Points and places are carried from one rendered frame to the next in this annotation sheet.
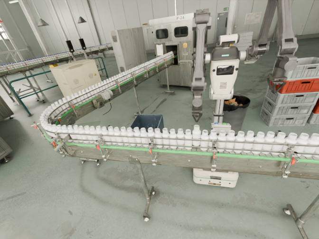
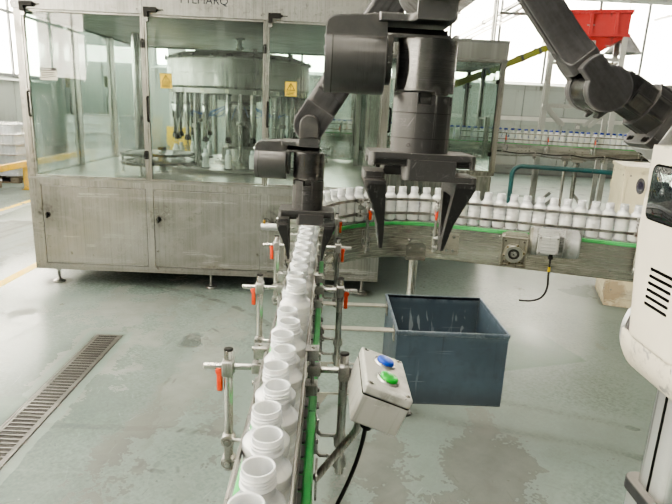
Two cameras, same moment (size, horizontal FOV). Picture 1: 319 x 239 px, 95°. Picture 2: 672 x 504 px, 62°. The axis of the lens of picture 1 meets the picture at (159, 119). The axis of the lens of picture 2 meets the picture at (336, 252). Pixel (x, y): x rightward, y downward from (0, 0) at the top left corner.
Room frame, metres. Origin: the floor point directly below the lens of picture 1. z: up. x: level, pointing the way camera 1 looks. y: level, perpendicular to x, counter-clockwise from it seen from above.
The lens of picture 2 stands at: (0.59, -1.26, 1.53)
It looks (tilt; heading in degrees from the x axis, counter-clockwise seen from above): 15 degrees down; 73
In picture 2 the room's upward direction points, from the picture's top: 3 degrees clockwise
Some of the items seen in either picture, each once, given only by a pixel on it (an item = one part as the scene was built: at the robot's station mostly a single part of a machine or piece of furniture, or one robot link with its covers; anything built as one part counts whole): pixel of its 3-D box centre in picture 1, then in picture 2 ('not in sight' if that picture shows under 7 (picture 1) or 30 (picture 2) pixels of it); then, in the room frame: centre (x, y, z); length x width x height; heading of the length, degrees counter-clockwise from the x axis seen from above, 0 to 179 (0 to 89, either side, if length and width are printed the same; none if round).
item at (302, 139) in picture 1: (299, 144); not in sight; (0.64, -0.87, 1.08); 0.06 x 0.06 x 0.17
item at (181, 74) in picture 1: (182, 52); not in sight; (5.28, -1.07, 1.00); 1.60 x 1.30 x 2.00; 146
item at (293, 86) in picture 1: (295, 81); not in sight; (2.24, -2.36, 0.78); 0.61 x 0.41 x 0.22; 80
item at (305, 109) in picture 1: (286, 105); not in sight; (2.24, -2.35, 0.33); 0.61 x 0.41 x 0.22; 80
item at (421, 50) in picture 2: (282, 62); (419, 67); (0.83, -0.74, 1.57); 0.07 x 0.06 x 0.07; 164
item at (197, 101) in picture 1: (198, 93); (287, 146); (0.81, -0.25, 1.46); 0.12 x 0.09 x 0.12; 163
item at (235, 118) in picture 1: (232, 115); not in sight; (2.17, -1.31, 0.32); 0.45 x 0.45 x 0.64
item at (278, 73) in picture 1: (278, 72); (420, 132); (0.84, -0.74, 1.51); 0.10 x 0.07 x 0.07; 164
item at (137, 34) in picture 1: (136, 50); not in sight; (7.94, 0.63, 0.96); 0.82 x 0.50 x 1.91; 146
